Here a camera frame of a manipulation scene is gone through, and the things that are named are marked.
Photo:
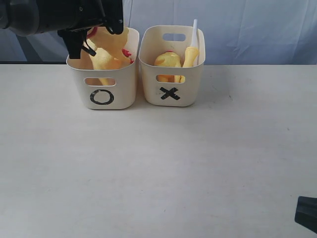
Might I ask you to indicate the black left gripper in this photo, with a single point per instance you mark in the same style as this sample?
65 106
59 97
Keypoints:
89 14

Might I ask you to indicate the white backdrop cloth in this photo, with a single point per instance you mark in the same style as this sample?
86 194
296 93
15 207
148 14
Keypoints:
235 31

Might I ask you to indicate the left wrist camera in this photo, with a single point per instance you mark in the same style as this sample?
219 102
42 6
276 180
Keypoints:
112 11

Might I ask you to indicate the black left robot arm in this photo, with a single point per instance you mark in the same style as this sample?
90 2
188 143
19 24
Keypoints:
71 19

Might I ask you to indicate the rubber chicken bins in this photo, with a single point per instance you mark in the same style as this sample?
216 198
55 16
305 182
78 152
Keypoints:
111 45

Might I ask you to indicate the cream bin marked O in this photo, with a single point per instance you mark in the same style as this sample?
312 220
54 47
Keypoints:
107 89

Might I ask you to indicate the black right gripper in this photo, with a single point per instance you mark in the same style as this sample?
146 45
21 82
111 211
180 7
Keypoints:
306 213

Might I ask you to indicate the whole rubber chicken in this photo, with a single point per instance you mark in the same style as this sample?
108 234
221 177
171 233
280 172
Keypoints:
103 60

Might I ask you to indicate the cream bin marked X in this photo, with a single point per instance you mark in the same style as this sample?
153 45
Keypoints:
170 86

